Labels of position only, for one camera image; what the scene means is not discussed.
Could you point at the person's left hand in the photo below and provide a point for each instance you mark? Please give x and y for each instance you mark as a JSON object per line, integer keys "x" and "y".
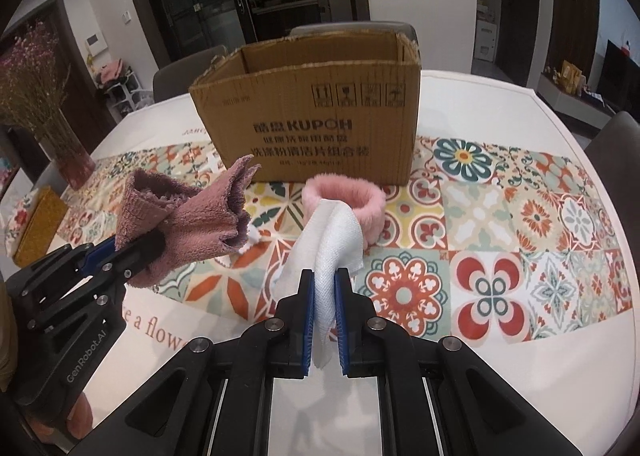
{"x": 80, "y": 421}

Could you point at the pink fluffy headband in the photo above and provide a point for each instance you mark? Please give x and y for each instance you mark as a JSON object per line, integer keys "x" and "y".
{"x": 371, "y": 206}

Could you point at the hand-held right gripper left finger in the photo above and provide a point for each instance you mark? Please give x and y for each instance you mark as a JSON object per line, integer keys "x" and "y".
{"x": 309, "y": 321}

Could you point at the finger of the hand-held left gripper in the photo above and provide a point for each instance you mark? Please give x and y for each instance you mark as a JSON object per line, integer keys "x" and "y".
{"x": 100, "y": 256}
{"x": 145, "y": 251}

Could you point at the white drawer cabinet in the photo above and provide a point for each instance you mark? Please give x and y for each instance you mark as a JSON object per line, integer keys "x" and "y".
{"x": 485, "y": 40}

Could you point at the yellow woven tissue box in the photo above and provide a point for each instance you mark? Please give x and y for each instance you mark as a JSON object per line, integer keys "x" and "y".
{"x": 40, "y": 226}

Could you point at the white shoe rack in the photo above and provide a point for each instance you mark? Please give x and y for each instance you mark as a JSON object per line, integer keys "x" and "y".
{"x": 125, "y": 90}

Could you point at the vase with dried pink flowers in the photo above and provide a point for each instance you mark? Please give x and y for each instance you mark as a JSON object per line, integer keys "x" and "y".
{"x": 75, "y": 65}

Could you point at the white television cabinet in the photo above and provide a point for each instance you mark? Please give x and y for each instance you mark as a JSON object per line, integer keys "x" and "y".
{"x": 575, "y": 105}

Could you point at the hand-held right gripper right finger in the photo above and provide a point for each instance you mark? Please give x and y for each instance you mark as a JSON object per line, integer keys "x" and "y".
{"x": 342, "y": 321}

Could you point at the dark wooden door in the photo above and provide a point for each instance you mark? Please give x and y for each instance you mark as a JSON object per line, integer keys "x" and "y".
{"x": 525, "y": 10}

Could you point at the pink towel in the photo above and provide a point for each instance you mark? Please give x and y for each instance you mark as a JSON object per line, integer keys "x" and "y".
{"x": 200, "y": 221}

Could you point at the yellow packets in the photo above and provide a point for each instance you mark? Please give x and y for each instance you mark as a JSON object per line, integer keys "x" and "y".
{"x": 572, "y": 78}

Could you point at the black television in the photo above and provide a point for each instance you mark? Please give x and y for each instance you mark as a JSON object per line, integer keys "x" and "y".
{"x": 625, "y": 75}

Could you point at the glass vase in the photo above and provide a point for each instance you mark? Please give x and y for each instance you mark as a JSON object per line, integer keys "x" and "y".
{"x": 70, "y": 155}

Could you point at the grey dining chair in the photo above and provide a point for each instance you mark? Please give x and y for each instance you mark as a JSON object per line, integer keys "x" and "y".
{"x": 617, "y": 145}
{"x": 185, "y": 75}
{"x": 350, "y": 28}

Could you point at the white cloth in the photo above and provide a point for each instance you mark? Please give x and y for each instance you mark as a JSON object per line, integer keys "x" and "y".
{"x": 330, "y": 246}

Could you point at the brown cardboard box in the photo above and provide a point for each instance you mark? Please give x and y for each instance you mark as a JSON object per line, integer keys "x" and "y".
{"x": 300, "y": 135}

